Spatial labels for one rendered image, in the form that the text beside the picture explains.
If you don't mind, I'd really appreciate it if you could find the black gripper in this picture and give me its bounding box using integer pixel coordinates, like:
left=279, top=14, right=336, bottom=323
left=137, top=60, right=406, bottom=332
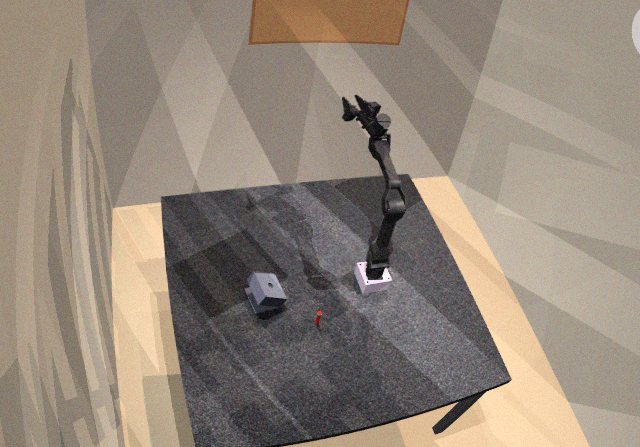
left=341, top=94, right=375, bottom=129

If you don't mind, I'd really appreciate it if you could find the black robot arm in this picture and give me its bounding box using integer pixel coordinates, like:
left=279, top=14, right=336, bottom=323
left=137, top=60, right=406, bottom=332
left=362, top=101, right=407, bottom=280

